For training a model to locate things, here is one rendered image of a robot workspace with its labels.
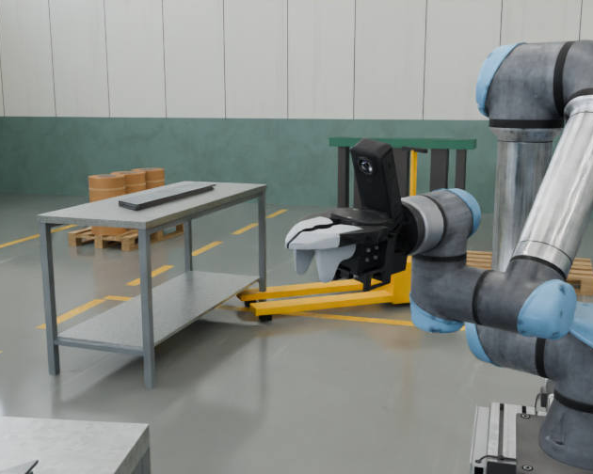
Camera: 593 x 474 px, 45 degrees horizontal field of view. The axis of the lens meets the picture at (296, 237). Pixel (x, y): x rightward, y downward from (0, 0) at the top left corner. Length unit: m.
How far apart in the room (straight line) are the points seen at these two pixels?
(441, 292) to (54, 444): 0.67
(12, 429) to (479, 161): 9.48
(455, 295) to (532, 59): 0.40
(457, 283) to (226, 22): 10.41
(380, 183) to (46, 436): 0.73
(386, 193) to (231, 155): 10.41
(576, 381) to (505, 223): 0.27
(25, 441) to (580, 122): 0.98
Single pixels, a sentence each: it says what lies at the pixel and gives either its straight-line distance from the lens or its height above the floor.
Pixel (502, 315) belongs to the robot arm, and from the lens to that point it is 0.95.
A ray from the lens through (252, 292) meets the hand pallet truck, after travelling 5.63.
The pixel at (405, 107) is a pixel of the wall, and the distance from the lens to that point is 10.51.
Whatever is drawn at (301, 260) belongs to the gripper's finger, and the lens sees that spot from 0.81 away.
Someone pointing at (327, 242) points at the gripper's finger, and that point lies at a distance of 0.77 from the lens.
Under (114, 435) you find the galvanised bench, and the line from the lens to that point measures 1.27.
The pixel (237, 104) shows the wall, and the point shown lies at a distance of 11.16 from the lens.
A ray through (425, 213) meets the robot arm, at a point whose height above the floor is 1.46.
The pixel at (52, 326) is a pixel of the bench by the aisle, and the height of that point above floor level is 0.30.
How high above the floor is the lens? 1.60
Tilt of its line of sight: 11 degrees down
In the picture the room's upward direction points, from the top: straight up
